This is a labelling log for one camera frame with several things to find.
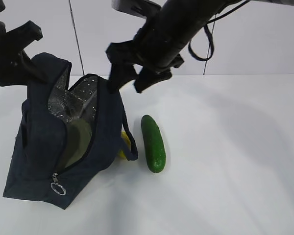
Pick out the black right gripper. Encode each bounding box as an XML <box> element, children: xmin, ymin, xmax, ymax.
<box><xmin>106</xmin><ymin>26</ymin><xmax>185</xmax><ymax>94</ymax></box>

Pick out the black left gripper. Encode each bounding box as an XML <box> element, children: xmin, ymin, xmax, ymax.
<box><xmin>0</xmin><ymin>21</ymin><xmax>48</xmax><ymax>86</ymax></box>

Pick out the yellow lemon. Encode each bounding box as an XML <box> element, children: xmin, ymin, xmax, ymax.
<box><xmin>118</xmin><ymin>132</ymin><xmax>132</xmax><ymax>161</ymax></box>

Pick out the navy blue lunch bag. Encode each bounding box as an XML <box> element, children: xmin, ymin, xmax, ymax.
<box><xmin>3</xmin><ymin>53</ymin><xmax>138</xmax><ymax>209</ymax></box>

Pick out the green cucumber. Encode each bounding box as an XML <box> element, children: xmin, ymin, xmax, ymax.
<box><xmin>141</xmin><ymin>115</ymin><xmax>166</xmax><ymax>173</ymax></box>

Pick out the green lidded glass container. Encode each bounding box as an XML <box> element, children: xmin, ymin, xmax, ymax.
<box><xmin>61</xmin><ymin>118</ymin><xmax>92</xmax><ymax>168</ymax></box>

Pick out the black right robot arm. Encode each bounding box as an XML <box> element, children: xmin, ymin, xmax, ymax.
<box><xmin>106</xmin><ymin>0</ymin><xmax>248</xmax><ymax>93</ymax></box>

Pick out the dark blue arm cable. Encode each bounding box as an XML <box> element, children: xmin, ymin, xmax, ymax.
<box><xmin>188</xmin><ymin>0</ymin><xmax>250</xmax><ymax>62</ymax></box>

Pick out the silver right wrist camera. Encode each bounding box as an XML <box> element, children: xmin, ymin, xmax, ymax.
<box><xmin>112</xmin><ymin>0</ymin><xmax>161</xmax><ymax>19</ymax></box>

